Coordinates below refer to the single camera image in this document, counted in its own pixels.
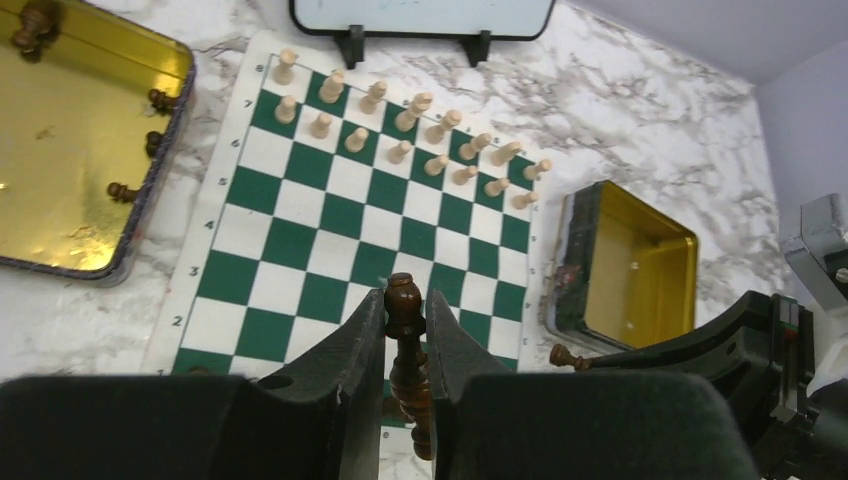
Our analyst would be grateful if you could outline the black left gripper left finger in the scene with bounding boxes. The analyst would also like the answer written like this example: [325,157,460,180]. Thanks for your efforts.
[1,290,385,479]

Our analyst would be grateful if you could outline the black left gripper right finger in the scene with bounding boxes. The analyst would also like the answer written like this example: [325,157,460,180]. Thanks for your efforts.
[426,290,758,479]

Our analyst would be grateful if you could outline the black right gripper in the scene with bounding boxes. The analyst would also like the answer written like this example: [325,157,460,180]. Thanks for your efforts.
[587,291,847,479]

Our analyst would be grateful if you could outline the tall dark chess piece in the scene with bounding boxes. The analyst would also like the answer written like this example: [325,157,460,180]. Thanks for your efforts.
[384,272,434,461]

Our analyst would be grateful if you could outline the dark pawn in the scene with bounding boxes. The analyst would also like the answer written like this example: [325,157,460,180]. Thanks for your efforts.
[548,344,592,372]

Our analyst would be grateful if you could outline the green white chess board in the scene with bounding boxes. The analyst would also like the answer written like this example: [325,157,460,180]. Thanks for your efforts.
[143,31,538,377]

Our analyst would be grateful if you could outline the light chess pieces row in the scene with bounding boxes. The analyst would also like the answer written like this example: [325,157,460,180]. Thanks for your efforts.
[256,48,551,217]

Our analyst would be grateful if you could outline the dark pieces in tin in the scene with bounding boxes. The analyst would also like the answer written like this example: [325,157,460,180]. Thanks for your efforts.
[1,1,194,208]

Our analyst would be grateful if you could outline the right gold tin box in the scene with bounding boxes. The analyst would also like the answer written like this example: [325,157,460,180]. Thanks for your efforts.
[544,180,699,352]

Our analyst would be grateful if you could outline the gold tin box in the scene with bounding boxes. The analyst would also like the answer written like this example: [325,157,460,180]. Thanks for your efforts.
[544,180,699,352]
[1,1,196,286]

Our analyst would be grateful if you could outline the left gold tin box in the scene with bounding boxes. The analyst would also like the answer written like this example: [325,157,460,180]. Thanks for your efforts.
[1,1,196,286]

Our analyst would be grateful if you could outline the small whiteboard on stand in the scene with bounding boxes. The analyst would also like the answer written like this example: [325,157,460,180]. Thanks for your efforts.
[289,0,555,69]

